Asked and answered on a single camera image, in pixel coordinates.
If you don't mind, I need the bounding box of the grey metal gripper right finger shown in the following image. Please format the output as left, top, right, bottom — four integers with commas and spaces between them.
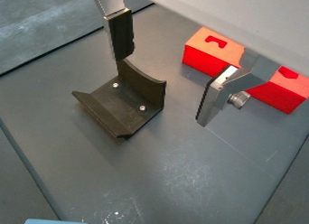
195, 49, 279, 126

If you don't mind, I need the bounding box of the black curved holder stand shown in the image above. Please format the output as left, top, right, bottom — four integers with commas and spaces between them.
72, 60, 167, 138

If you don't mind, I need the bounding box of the light blue double-square peg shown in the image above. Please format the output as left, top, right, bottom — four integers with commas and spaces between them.
24, 219, 88, 224

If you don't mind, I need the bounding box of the red foam peg board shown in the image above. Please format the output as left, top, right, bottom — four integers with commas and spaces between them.
180, 26, 309, 116

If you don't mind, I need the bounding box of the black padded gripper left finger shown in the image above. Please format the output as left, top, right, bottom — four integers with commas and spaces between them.
93, 0, 135, 61

